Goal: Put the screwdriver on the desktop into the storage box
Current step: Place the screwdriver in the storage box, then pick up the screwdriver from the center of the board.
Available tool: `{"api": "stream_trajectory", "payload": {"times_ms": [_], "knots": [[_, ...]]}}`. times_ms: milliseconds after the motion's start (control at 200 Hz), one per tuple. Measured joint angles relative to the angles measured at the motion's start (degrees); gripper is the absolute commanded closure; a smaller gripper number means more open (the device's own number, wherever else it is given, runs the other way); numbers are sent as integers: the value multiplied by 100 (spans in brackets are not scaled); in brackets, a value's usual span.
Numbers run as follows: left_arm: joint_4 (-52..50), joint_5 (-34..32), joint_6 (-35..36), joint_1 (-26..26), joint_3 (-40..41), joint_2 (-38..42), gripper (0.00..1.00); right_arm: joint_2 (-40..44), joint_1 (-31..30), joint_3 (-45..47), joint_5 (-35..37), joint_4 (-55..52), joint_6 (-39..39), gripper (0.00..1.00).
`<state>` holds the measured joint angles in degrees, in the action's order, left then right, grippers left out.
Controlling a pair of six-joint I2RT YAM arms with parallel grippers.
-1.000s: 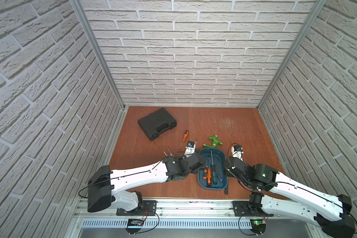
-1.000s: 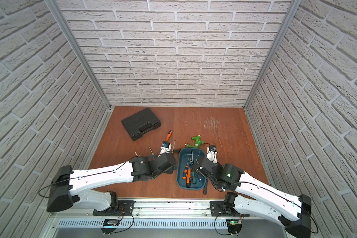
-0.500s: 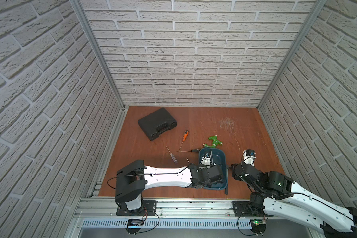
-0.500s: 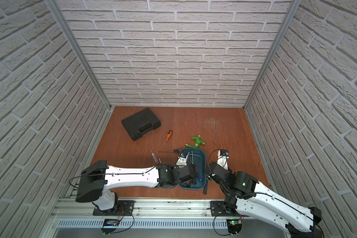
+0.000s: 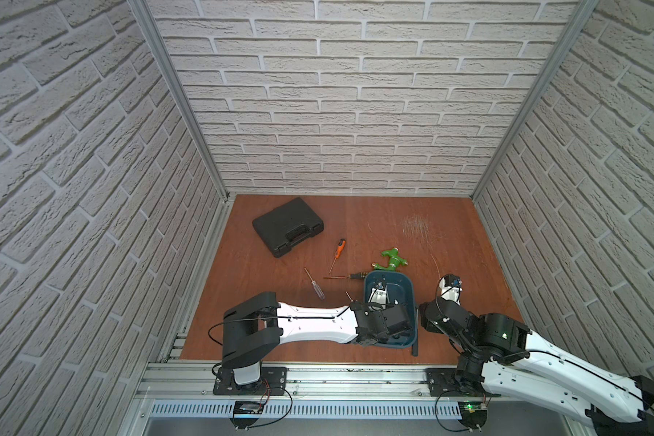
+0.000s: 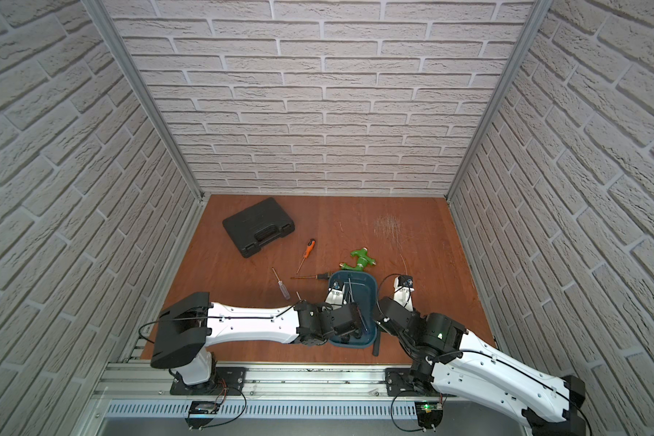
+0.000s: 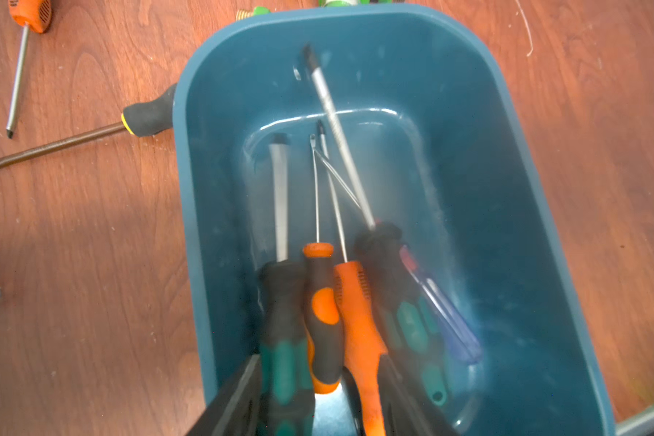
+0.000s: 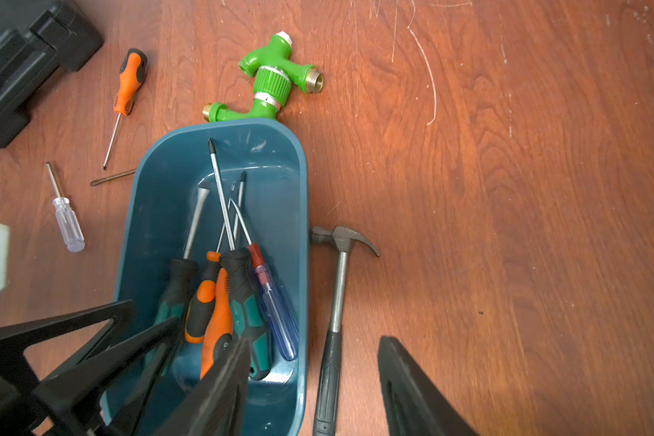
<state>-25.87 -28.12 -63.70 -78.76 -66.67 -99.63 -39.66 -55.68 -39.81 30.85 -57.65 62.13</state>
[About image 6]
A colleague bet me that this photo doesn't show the black yellow screwdriver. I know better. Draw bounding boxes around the black yellow screwdriver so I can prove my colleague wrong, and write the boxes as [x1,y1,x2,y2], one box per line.
[292,272,332,281]

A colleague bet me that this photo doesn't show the small orange screwdriver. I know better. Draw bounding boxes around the small orange screwdriver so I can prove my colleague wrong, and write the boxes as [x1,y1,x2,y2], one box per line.
[296,238,316,274]

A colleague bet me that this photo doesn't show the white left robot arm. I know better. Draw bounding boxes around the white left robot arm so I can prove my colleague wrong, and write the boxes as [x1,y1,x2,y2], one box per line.
[151,292,374,387]

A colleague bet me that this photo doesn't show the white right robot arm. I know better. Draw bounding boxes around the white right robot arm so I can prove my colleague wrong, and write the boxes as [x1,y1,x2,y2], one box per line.
[372,297,594,435]

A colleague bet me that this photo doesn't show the teal storage tray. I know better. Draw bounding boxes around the teal storage tray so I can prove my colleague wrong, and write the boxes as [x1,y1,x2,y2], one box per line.
[325,270,379,349]

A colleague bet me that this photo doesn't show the green plastic clamp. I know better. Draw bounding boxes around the green plastic clamp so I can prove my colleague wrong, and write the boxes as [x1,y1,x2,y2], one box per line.
[340,247,377,272]

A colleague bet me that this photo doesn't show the right controller board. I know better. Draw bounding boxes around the right controller board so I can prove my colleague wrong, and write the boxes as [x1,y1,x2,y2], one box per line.
[414,401,444,432]

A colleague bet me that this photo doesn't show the controller board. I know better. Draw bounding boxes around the controller board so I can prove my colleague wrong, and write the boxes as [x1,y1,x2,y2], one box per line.
[185,401,220,430]
[414,401,444,432]

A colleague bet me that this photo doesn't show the black plastic tool case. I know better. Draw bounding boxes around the black plastic tool case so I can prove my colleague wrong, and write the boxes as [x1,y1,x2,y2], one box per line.
[223,197,295,258]

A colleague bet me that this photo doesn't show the left controller board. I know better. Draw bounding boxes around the left controller board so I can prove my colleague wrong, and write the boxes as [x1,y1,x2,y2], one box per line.
[185,401,220,430]

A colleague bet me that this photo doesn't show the black handled hammer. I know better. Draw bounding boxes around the black handled hammer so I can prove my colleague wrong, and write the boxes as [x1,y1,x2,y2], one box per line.
[372,331,381,357]

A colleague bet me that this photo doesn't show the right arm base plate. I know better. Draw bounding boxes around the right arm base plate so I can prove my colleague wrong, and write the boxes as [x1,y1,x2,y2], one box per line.
[384,367,433,398]

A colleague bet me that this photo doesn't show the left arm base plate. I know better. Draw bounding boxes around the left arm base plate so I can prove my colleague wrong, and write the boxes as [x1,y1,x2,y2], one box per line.
[168,367,246,396]

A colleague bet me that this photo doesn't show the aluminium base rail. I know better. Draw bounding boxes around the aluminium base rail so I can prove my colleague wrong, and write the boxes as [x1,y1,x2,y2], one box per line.
[73,361,530,435]

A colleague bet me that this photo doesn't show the aluminium frame corner post right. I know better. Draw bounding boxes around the aluminium frame corner post right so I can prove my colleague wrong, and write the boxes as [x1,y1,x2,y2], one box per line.
[446,0,553,203]

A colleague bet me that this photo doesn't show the aluminium frame corner post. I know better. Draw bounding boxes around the aluminium frame corner post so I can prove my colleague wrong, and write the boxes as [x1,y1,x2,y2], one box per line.
[83,0,205,203]
[446,0,553,203]

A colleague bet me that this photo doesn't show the aluminium frame corner post left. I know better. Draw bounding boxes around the aluminium frame corner post left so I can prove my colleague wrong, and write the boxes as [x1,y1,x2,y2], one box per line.
[83,0,205,203]

